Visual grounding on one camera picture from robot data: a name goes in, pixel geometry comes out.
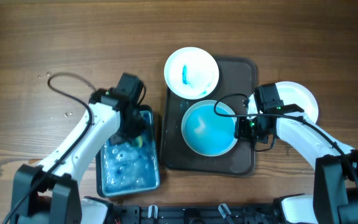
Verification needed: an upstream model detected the green yellow sponge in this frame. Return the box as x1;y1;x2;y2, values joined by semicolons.
131;135;144;148

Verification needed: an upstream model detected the white plate stained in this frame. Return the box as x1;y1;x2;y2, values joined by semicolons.
247;82;319;124
163;47;219;100

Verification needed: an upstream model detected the light blue plate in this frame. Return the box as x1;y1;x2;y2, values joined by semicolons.
181;100;237;157

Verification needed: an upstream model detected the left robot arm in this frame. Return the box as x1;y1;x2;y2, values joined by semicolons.
4;73;146;223

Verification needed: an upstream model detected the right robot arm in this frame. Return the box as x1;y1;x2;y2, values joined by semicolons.
234;82;358;223

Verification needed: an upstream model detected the black tray with blue water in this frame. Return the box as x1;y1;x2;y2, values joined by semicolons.
96;105;160;198

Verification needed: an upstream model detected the brown plastic serving tray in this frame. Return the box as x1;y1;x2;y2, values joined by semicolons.
160;55;257;177

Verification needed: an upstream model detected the right black cable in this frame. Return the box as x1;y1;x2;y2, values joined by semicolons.
213;92;358;224

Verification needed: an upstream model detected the black cable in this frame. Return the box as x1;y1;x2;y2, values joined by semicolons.
213;92;358;224
1;72;98;224

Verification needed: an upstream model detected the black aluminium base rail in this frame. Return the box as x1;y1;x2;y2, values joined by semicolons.
111;203;280;224

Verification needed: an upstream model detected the left black cable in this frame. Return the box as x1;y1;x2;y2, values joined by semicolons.
1;72;98;224

